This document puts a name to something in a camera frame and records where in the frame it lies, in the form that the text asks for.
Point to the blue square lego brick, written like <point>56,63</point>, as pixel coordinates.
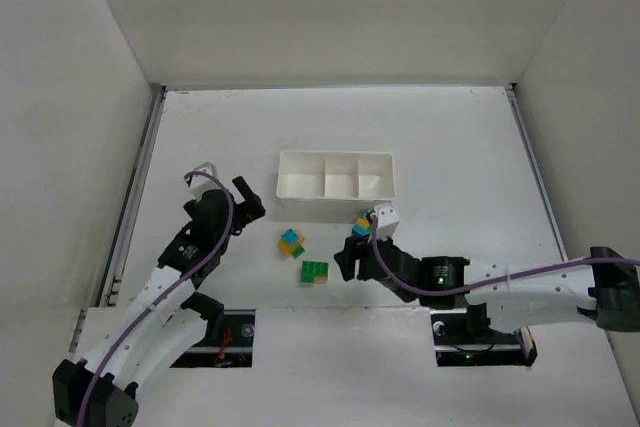
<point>290,237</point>

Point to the green and yellow lego block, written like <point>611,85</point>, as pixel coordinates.
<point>312,272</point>

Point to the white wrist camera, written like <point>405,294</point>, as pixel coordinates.
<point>200,180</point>
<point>387,220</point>

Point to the green lego plate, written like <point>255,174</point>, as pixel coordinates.
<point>298,251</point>

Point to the yellow curved lego brick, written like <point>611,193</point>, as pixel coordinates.
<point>287,249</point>

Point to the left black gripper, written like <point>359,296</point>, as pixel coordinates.
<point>245,210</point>

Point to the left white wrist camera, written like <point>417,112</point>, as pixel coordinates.
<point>200,180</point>

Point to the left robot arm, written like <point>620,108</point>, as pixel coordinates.
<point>168,316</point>

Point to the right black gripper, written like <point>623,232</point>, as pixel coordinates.
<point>361,261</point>

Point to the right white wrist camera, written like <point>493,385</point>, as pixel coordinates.
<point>387,220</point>

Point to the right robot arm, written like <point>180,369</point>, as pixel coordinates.
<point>601,289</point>

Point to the multicolor lego cluster with frog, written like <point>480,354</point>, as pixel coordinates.
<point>363,225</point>

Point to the white three-compartment tray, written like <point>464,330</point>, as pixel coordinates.
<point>319,176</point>

